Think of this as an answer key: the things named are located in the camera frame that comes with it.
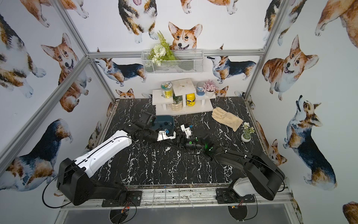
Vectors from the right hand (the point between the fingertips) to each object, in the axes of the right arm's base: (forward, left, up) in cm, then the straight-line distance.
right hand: (171, 138), depth 74 cm
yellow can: (+41, -10, -13) cm, 44 cm away
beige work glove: (+27, -41, -22) cm, 53 cm away
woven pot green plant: (+36, 0, -13) cm, 38 cm away
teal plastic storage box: (+24, +10, -19) cm, 32 cm away
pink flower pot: (+36, -23, +3) cm, 43 cm away
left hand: (+3, +2, -3) cm, 4 cm away
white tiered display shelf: (+41, -5, -13) cm, 43 cm away
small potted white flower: (+10, -47, -17) cm, 51 cm away
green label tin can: (+35, +6, +1) cm, 36 cm away
